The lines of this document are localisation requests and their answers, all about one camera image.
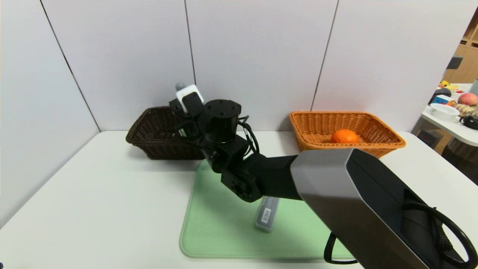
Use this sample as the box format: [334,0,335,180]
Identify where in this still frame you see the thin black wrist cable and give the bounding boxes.
[238,115,260,154]

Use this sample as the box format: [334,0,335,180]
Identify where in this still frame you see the dark brown wicker basket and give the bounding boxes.
[126,106,209,160]

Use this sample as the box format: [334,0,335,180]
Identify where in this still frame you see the cardboard box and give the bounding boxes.
[416,128,446,151]

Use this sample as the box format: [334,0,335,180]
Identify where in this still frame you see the white bowl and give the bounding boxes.
[429,103,460,121]

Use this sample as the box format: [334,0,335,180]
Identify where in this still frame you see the green plastic tray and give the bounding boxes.
[179,159,355,259]

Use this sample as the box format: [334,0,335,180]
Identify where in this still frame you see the orange wicker basket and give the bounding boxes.
[289,111,406,159]

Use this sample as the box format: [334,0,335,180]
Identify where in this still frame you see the thick black braided cable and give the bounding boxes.
[323,232,360,265]
[401,202,478,269]

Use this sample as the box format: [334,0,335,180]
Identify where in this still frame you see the small black object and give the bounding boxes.
[459,115,478,130]

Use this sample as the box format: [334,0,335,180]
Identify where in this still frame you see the white background table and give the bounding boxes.
[421,83,478,147]

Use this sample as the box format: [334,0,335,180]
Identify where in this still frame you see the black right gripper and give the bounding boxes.
[169,119,201,140]

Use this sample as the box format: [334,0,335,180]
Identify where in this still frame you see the clear grey plastic case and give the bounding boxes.
[255,197,280,232]

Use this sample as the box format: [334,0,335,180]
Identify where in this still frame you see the black rounded object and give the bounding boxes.
[429,88,452,104]

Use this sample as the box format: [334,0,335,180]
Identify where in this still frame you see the pink peach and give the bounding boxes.
[458,93,478,106]

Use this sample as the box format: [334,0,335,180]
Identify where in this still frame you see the dark woven bin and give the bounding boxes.
[446,138,478,165]

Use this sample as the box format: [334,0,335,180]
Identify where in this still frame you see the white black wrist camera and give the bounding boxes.
[175,84,205,117]

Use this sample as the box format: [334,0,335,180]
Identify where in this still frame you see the orange fruit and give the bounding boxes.
[330,129,360,144]

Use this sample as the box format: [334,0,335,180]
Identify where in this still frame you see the brown bread pieces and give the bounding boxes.
[453,103,478,117]

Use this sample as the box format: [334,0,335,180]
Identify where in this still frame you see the wooden shelf unit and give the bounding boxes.
[444,7,478,84]

